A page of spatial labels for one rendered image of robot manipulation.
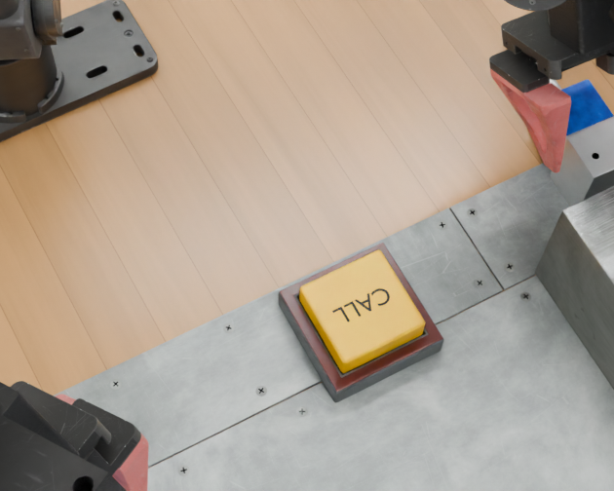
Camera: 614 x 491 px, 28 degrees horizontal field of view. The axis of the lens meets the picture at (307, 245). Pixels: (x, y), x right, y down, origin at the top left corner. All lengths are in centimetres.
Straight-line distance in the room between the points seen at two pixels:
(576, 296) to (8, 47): 39
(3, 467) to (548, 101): 42
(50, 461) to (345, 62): 50
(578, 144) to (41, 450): 46
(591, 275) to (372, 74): 24
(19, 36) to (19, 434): 33
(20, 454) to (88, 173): 40
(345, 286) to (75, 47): 28
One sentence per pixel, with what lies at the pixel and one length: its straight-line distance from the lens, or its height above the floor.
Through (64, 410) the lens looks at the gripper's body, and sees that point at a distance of 58.
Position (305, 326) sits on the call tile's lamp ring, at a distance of 79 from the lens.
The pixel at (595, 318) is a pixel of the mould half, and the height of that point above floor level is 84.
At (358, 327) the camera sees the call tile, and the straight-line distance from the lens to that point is 77.
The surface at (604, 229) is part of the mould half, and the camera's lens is 77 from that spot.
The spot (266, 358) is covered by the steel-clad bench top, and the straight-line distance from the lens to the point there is 80.
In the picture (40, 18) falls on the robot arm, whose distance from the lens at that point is 79.
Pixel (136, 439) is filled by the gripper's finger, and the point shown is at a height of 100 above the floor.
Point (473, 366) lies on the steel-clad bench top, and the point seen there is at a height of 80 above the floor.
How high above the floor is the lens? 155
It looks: 64 degrees down
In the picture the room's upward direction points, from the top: 3 degrees clockwise
